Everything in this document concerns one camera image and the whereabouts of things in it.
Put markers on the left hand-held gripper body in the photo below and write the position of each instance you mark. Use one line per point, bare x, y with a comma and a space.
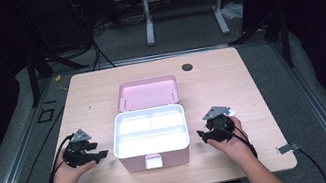
76, 156

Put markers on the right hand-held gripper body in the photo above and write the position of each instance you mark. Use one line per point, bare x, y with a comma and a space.
221, 125

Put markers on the white divided tray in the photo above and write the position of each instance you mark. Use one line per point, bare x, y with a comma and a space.
152, 142

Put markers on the person's left hand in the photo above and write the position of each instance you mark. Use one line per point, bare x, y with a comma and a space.
64, 176

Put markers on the person's right hand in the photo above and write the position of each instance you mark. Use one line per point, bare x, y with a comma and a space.
237, 147

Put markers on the black table grommet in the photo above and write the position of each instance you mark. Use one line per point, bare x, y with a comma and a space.
187, 67

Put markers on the grey tape piece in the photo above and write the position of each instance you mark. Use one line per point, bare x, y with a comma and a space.
287, 148

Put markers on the black metal stand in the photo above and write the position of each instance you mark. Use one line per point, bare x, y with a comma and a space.
33, 80
285, 46

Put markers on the clear plastic bag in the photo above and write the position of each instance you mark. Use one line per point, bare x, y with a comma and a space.
233, 10

